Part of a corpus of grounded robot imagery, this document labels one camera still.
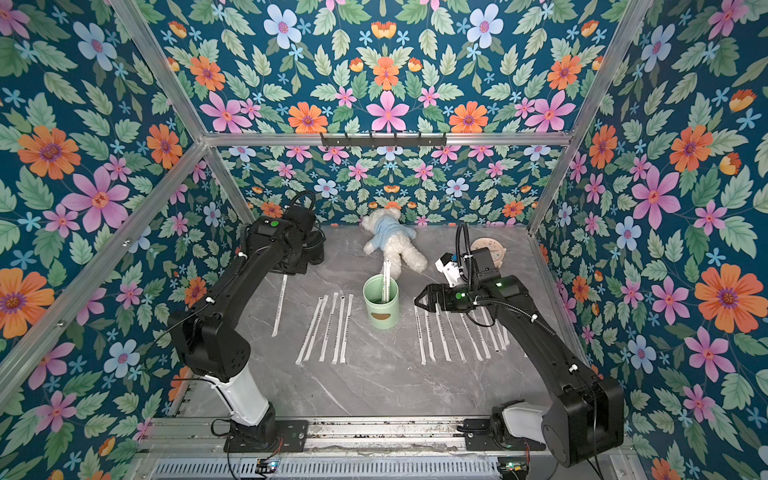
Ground beige round alarm clock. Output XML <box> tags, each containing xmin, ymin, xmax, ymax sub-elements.
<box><xmin>471</xmin><ymin>237</ymin><xmax>506</xmax><ymax>262</ymax></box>

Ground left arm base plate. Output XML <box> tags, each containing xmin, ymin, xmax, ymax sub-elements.
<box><xmin>224</xmin><ymin>420</ymin><xmax>309</xmax><ymax>453</ymax></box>

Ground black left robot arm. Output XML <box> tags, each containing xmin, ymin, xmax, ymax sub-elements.
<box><xmin>168</xmin><ymin>206</ymin><xmax>325</xmax><ymax>436</ymax></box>

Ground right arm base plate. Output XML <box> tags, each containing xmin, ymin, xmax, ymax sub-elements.
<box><xmin>457</xmin><ymin>418</ymin><xmax>546</xmax><ymax>451</ymax></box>

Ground sixteenth white straw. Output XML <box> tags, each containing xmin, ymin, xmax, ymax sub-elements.
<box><xmin>271</xmin><ymin>274</ymin><xmax>288</xmax><ymax>338</ymax></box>

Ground black wall hook rail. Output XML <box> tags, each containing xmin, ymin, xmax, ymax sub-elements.
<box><xmin>320</xmin><ymin>133</ymin><xmax>448</xmax><ymax>148</ymax></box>

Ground bundle of wrapped straws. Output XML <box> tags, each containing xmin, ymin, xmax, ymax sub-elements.
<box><xmin>381</xmin><ymin>259</ymin><xmax>391</xmax><ymax>304</ymax></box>

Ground white teddy bear blue shirt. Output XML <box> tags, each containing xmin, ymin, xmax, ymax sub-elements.
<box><xmin>361</xmin><ymin>208</ymin><xmax>427</xmax><ymax>279</ymax></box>

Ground twelfth white straw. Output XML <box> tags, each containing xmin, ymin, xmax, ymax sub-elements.
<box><xmin>303</xmin><ymin>294</ymin><xmax>329</xmax><ymax>362</ymax></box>

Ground thirteenth white straw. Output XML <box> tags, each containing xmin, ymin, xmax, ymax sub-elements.
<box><xmin>331</xmin><ymin>295</ymin><xmax>346</xmax><ymax>365</ymax></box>

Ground eleventh white straw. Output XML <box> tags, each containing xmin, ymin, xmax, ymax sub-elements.
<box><xmin>339</xmin><ymin>294</ymin><xmax>354</xmax><ymax>364</ymax></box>

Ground fifteenth white straw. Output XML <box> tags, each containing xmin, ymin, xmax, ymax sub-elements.
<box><xmin>294</xmin><ymin>297</ymin><xmax>324</xmax><ymax>365</ymax></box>

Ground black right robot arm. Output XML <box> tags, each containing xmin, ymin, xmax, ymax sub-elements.
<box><xmin>414</xmin><ymin>248</ymin><xmax>625</xmax><ymax>467</ymax></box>

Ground green metal straw cup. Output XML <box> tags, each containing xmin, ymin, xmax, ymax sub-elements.
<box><xmin>363</xmin><ymin>274</ymin><xmax>400</xmax><ymax>330</ymax></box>

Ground fourteenth white straw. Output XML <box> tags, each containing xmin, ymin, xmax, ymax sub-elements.
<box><xmin>319</xmin><ymin>292</ymin><xmax>339</xmax><ymax>363</ymax></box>

